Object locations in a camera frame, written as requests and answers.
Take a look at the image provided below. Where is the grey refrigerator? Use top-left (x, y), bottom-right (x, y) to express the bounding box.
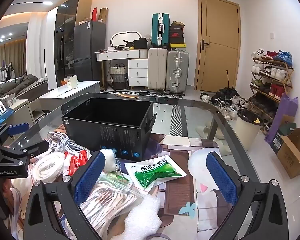
top-left (73, 21), bottom-right (107, 82)

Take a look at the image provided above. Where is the brown cardboard box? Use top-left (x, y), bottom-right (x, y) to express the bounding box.
top-left (276, 124), bottom-right (300, 179)

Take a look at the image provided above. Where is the beige foam slipper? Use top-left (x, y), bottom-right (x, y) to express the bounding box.
top-left (196, 123), bottom-right (217, 139)

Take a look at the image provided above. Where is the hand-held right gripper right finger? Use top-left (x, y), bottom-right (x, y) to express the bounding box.
top-left (206, 151), bottom-right (289, 240)

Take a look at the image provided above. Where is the purple bag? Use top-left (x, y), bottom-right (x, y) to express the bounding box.
top-left (264, 92), bottom-right (299, 144)

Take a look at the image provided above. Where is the white plush toy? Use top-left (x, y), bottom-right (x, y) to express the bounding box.
top-left (100, 149), bottom-right (130, 180)

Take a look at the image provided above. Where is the white coffee table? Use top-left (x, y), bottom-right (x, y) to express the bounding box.
top-left (39, 81), bottom-right (101, 113)

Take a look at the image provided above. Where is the dark printed box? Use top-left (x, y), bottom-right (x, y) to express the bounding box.
top-left (270, 121), bottom-right (297, 153)

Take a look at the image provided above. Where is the beige trash bin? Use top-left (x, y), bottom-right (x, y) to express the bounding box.
top-left (234, 109), bottom-right (263, 152)

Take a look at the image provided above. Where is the wicker laundry basket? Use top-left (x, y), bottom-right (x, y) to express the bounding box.
top-left (109, 64), bottom-right (128, 90)

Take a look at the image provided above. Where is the dark glass wardrobe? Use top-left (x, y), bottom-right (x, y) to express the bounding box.
top-left (54, 0), bottom-right (92, 88)

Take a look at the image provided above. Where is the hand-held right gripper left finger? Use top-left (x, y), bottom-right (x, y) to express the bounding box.
top-left (24, 151), bottom-right (107, 240)

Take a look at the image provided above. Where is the silver suitcase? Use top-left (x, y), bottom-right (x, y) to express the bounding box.
top-left (166, 50), bottom-right (190, 95)

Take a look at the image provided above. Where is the bagged white rope bundle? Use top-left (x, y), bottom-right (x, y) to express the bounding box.
top-left (30, 151), bottom-right (65, 183)

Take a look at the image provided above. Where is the black umbrella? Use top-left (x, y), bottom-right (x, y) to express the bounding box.
top-left (219, 70), bottom-right (239, 98)

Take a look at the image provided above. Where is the person's left hand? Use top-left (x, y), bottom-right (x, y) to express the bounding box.
top-left (2, 180), bottom-right (15, 198)

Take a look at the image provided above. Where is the wooden shoe rack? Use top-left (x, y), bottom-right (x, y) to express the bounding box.
top-left (250, 50), bottom-right (295, 130)

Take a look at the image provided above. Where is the printed table mat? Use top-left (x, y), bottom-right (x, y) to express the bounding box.
top-left (5, 127), bottom-right (238, 240)

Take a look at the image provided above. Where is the pile of worn shoes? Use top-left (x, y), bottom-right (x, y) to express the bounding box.
top-left (200, 90), bottom-right (249, 120)

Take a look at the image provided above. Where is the beige suitcase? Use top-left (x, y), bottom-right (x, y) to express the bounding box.
top-left (148, 47), bottom-right (168, 92)

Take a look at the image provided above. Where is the white cable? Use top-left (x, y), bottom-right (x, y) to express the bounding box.
top-left (46, 132), bottom-right (90, 155)

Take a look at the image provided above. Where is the open tan carton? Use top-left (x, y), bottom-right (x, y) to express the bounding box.
top-left (98, 7), bottom-right (109, 23)

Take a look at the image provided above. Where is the white foam sheet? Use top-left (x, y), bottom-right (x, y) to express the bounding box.
top-left (124, 194), bottom-right (163, 240)

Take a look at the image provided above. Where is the teal suitcase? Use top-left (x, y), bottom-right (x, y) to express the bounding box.
top-left (151, 13), bottom-right (170, 48)

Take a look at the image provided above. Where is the black bag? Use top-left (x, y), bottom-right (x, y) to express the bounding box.
top-left (134, 37), bottom-right (148, 49)

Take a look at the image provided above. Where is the green white medicine packet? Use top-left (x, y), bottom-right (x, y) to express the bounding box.
top-left (124, 154), bottom-right (187, 189)

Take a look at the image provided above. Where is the dark padded coat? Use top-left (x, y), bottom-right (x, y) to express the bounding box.
top-left (0, 74), bottom-right (38, 98)

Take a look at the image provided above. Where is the hanging clothes rack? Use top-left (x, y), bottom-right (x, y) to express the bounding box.
top-left (0, 64), bottom-right (17, 85)

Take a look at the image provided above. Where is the white vanity desk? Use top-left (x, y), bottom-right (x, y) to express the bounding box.
top-left (94, 49), bottom-right (149, 90)

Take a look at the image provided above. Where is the red snack packet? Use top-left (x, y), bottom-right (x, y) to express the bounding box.
top-left (64, 150), bottom-right (90, 177)

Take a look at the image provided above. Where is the wooden door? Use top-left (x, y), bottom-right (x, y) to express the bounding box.
top-left (195, 0), bottom-right (241, 92)

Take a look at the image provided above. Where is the oval mirror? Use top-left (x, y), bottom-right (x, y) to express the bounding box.
top-left (110, 31), bottom-right (143, 49)

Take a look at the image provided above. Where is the bagged striped cord bundle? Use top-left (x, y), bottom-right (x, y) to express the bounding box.
top-left (79, 172), bottom-right (144, 233)

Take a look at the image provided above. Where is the black cardboard box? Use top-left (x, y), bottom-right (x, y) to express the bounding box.
top-left (61, 97), bottom-right (157, 162)

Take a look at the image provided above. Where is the cream fuzzy slipper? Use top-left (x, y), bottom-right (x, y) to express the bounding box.
top-left (213, 127), bottom-right (227, 140)

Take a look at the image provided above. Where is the grey side cabinet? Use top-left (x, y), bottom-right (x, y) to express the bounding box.
top-left (0, 99), bottom-right (37, 130)

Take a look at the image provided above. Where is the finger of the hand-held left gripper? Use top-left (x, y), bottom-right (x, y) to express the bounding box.
top-left (0, 139), bottom-right (50, 165)
top-left (0, 122), bottom-right (30, 143)

